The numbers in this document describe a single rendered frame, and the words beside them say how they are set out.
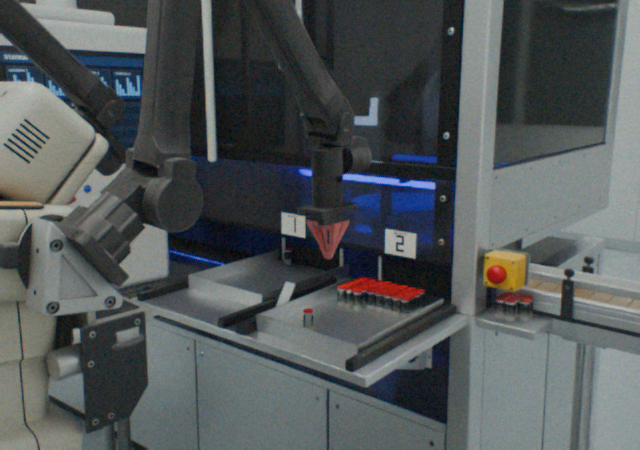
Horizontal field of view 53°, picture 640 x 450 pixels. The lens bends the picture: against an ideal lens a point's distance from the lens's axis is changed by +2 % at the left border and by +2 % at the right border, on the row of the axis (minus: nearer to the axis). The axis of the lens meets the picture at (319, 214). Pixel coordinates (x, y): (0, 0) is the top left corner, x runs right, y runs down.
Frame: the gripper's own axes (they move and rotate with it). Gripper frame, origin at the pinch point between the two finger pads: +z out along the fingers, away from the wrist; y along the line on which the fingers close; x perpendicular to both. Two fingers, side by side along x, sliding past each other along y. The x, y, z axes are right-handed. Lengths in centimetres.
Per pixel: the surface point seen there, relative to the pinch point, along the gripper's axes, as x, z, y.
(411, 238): 4.0, 4.7, 37.0
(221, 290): 42.0, 18.0, 11.1
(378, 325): 1.3, 20.1, 19.0
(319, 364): 0.0, 20.7, -3.0
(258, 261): 54, 18, 36
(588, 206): -12, 7, 116
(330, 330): 7.6, 20.0, 10.3
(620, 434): -13, 110, 174
